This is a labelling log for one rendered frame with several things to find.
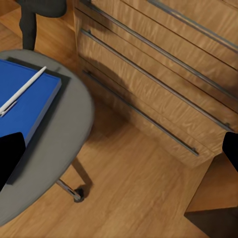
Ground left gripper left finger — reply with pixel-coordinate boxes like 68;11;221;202
0;132;26;191

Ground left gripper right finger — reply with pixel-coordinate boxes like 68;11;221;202
222;132;238;172

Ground swivel chair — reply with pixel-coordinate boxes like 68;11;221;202
0;0;95;227

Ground pen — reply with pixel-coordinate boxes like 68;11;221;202
0;67;46;117

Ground folder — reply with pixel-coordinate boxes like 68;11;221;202
0;59;62;147

